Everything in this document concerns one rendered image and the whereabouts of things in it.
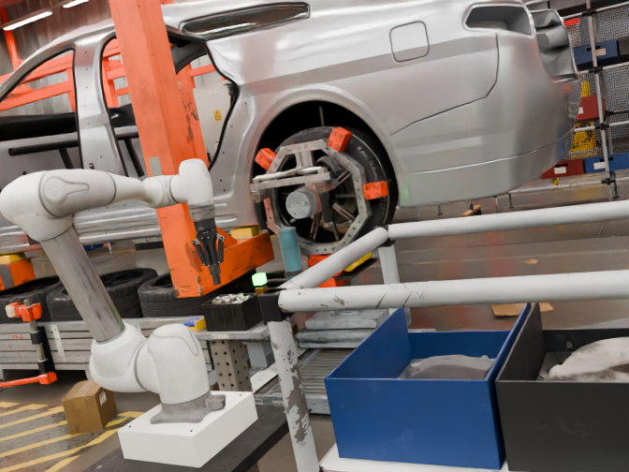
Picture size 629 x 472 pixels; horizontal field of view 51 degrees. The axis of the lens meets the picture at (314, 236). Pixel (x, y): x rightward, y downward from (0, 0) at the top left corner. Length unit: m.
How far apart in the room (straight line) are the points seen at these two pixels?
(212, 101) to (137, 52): 5.03
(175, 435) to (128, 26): 1.83
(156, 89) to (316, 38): 0.77
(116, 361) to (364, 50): 1.76
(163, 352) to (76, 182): 0.57
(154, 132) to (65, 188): 1.29
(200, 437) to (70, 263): 0.63
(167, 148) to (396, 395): 2.36
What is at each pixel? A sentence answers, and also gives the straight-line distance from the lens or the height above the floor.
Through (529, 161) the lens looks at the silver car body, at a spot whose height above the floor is 0.86.
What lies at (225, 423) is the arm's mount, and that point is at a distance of 2.10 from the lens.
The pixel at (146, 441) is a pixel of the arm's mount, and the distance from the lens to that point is 2.13.
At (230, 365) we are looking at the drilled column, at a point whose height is 0.30.
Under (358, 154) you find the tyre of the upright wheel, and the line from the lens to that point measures 3.13.
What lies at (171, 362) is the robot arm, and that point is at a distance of 2.05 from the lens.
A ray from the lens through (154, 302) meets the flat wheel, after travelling 3.59.
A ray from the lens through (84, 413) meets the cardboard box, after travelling 3.35.
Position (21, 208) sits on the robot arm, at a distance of 1.99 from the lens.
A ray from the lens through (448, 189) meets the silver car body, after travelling 3.03.
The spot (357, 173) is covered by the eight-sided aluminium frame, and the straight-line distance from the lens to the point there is 3.05.
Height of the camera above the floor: 1.18
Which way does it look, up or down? 9 degrees down
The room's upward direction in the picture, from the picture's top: 11 degrees counter-clockwise
